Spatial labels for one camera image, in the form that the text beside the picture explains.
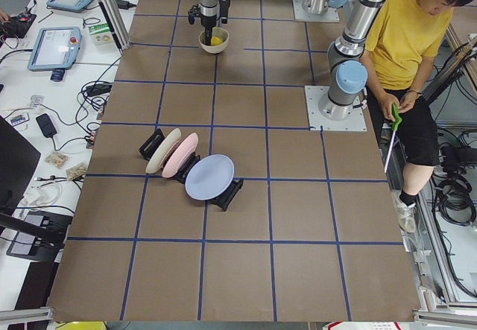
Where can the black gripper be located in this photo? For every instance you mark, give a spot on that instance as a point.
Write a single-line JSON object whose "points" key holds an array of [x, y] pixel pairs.
{"points": [[208, 21]]}

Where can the yellow lemon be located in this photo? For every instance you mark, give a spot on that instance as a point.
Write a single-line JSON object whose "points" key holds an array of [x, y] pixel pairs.
{"points": [[216, 41]]}

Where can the white bowl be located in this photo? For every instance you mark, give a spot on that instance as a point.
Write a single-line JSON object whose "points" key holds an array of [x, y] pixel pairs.
{"points": [[219, 32]]}

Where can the green white box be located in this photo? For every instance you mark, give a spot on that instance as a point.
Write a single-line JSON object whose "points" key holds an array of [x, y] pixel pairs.
{"points": [[100, 34]]}

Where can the pink plate in rack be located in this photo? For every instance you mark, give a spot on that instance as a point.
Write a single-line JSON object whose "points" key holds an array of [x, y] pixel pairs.
{"points": [[186, 148]]}

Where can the cream plate in rack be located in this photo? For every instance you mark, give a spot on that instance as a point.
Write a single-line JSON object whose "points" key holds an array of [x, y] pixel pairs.
{"points": [[163, 152]]}

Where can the light blue plate in rack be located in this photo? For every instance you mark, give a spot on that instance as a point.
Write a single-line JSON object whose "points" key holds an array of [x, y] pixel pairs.
{"points": [[210, 177]]}

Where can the black dish rack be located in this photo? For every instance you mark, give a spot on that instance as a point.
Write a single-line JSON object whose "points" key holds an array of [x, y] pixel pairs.
{"points": [[222, 201]]}

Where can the near teach pendant tablet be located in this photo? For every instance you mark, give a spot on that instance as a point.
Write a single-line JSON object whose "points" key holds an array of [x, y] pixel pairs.
{"points": [[55, 48]]}

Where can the black power adapter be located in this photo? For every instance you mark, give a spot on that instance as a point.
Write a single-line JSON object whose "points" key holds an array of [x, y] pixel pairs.
{"points": [[46, 125]]}

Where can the person in yellow shirt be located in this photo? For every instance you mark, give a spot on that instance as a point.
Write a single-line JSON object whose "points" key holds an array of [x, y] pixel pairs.
{"points": [[399, 56]]}

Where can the black monitor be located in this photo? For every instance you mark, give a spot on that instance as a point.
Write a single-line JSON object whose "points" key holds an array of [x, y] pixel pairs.
{"points": [[40, 235]]}

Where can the aluminium frame post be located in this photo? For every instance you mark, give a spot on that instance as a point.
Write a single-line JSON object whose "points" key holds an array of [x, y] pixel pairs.
{"points": [[116, 24]]}

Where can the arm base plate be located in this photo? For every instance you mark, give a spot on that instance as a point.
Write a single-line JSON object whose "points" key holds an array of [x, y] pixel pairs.
{"points": [[314, 11], [324, 115]]}

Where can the green handled stick tool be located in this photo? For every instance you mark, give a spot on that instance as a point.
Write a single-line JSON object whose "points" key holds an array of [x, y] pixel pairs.
{"points": [[394, 127]]}

